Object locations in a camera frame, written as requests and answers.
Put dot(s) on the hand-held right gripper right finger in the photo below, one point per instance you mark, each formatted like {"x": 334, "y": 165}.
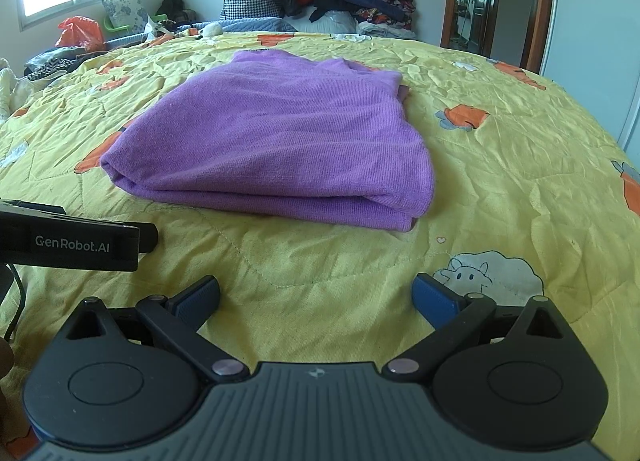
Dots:
{"x": 435, "y": 301}

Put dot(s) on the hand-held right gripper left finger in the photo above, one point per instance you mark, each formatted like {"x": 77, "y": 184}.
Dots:
{"x": 197, "y": 300}

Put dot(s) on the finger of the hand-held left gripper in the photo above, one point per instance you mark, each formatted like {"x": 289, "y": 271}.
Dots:
{"x": 148, "y": 238}

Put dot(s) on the purple sweater with red trim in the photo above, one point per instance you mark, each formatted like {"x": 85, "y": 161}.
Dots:
{"x": 280, "y": 141}

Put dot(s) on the yellow printed blanket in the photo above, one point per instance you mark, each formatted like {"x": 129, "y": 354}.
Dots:
{"x": 500, "y": 181}

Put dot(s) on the white quilted jacket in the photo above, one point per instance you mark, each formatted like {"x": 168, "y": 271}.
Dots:
{"x": 12, "y": 91}

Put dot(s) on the black white zigzag cloth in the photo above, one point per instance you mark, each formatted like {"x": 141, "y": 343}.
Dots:
{"x": 50, "y": 63}

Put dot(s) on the orange plastic bag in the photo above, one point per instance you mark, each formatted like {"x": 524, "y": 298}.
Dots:
{"x": 80, "y": 33}

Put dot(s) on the green plastic stool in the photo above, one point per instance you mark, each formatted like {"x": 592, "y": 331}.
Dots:
{"x": 110, "y": 24}

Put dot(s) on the white plush ball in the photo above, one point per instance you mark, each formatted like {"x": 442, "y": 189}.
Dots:
{"x": 211, "y": 30}

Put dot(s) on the floral pillow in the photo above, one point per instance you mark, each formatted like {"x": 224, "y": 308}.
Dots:
{"x": 125, "y": 11}

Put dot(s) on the black backpack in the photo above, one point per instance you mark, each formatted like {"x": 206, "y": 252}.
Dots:
{"x": 171, "y": 7}

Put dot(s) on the blue quilted bedcover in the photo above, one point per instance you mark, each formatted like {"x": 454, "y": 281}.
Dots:
{"x": 250, "y": 23}

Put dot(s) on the white plastic bag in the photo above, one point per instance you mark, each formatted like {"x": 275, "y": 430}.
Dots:
{"x": 332, "y": 21}

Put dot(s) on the white wardrobe with flower stickers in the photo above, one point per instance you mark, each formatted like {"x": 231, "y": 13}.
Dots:
{"x": 590, "y": 31}

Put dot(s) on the wooden door frame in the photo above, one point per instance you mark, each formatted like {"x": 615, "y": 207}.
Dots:
{"x": 542, "y": 1}

